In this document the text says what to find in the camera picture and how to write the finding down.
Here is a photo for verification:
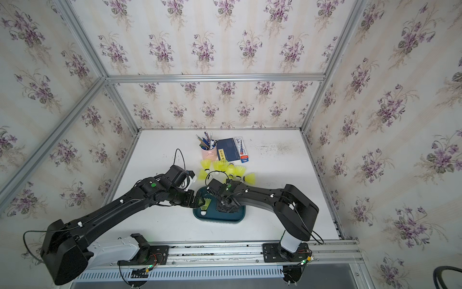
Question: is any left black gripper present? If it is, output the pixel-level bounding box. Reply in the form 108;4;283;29
167;187;209;208

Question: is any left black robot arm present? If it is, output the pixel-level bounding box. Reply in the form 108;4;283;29
40;165;205;285

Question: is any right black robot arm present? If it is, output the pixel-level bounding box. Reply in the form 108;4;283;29
206;179;319;254

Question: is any dark teal storage tray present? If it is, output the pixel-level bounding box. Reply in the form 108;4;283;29
192;187;246;224

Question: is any yellow shuttlecock lower left pile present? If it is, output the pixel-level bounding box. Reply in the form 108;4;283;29
197;169;210;181

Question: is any yellow shuttlecock pile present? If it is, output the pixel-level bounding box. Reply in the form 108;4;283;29
197;169;210;181
225;164;246;180
200;159;212;171

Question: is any yellow shuttlecock centre pile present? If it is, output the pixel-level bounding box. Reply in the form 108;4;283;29
225;164;246;180

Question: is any pink pen cup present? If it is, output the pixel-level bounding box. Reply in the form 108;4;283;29
201;147;218;161

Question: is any dark blue book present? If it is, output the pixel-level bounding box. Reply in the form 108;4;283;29
216;138;241;162

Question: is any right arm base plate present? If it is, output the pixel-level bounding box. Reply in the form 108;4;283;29
262;242;312;263

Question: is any aluminium front rail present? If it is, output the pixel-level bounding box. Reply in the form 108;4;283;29
87;238;365;269

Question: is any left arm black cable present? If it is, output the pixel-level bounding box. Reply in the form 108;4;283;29
22;225;73;264

